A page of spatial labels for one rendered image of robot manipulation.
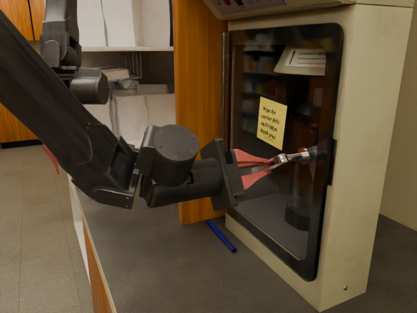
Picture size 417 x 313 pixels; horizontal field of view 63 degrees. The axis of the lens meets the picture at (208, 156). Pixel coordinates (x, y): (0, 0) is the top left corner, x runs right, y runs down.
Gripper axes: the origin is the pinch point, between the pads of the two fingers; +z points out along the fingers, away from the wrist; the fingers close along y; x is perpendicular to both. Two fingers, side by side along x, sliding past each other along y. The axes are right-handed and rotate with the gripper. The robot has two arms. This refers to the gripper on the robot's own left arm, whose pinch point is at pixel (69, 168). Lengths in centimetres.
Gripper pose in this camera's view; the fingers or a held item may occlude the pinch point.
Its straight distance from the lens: 82.8
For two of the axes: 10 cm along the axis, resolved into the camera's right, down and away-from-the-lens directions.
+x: -4.5, -2.6, 8.5
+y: 8.9, -1.4, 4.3
